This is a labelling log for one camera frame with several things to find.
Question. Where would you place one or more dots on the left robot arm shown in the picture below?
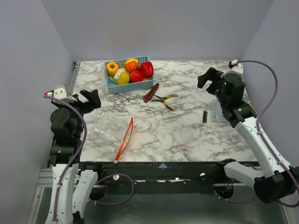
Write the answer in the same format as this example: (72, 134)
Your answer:
(71, 187)

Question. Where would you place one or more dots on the clear zip top bag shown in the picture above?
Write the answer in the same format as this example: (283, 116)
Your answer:
(107, 137)

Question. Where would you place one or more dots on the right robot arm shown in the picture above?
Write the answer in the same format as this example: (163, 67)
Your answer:
(277, 178)

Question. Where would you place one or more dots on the yellow lemon back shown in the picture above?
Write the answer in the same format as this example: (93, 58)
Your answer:
(132, 60)

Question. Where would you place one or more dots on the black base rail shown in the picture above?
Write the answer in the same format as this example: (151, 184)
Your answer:
(157, 177)

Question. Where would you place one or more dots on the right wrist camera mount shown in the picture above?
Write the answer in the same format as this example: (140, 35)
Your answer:
(234, 67)

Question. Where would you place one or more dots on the orange pumpkin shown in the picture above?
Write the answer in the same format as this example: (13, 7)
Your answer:
(131, 66)

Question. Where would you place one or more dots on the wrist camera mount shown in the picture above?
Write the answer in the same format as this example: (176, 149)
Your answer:
(60, 92)
(234, 67)

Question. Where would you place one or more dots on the clear plastic parts box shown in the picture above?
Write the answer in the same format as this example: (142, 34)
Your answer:
(216, 110)

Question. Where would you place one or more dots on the yellow lemon front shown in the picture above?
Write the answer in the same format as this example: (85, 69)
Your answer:
(124, 78)

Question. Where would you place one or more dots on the blue plastic basket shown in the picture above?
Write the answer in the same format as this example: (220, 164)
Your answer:
(115, 88)

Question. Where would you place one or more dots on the white cauliflower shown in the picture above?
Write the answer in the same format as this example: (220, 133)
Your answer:
(118, 73)

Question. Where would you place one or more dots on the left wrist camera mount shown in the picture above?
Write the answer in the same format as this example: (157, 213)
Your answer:
(60, 92)

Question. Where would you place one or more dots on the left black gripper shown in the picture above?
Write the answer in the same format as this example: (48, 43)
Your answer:
(93, 98)

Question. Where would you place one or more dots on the yellow lemon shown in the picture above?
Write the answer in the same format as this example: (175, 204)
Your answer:
(124, 78)
(132, 60)

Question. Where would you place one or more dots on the yellow bell pepper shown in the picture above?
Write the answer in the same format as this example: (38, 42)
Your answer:
(112, 68)

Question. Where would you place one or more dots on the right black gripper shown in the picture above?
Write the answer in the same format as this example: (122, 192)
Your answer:
(214, 84)

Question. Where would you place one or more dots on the black bit holder strip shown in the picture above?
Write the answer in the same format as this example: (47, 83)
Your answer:
(205, 115)

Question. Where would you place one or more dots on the red bell pepper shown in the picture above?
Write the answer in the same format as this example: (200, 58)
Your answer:
(147, 69)

